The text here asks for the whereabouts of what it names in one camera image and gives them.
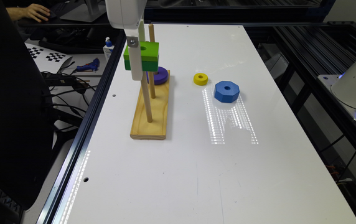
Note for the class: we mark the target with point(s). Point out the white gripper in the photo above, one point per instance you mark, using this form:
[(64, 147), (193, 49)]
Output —
[(127, 14)]

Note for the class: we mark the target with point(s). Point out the green square block with hole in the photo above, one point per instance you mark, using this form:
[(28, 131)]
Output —
[(149, 56)]

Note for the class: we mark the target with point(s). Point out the purple round disc block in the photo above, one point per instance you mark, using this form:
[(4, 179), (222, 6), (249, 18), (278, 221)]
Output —
[(161, 76)]

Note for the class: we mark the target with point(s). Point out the blue octagonal block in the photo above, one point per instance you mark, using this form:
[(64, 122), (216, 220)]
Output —
[(226, 91)]

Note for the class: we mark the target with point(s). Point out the person's hand at desk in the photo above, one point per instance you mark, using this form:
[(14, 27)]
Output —
[(37, 12)]

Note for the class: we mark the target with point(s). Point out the wooden peg middle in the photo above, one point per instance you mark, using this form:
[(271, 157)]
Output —
[(151, 74)]

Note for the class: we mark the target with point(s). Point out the wooden peg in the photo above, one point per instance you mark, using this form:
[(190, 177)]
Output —
[(146, 98), (151, 74)]

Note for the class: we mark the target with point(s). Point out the white lotion bottle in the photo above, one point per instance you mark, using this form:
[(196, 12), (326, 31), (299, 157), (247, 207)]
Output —
[(108, 48)]

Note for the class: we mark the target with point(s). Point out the wooden peg near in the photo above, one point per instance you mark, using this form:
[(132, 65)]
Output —
[(146, 98)]

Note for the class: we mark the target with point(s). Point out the blue glue gun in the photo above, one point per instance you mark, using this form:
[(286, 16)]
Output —
[(93, 66)]

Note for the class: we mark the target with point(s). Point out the checkerboard calibration sheet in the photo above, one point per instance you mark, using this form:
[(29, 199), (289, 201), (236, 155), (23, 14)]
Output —
[(47, 60)]

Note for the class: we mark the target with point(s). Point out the wooden peg base board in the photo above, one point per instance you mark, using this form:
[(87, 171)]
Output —
[(156, 130)]

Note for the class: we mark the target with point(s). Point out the black monitor back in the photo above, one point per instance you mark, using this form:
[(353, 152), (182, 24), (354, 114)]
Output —
[(26, 135)]

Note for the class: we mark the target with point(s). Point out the yellow ring block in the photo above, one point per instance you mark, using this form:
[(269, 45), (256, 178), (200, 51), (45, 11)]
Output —
[(200, 79)]

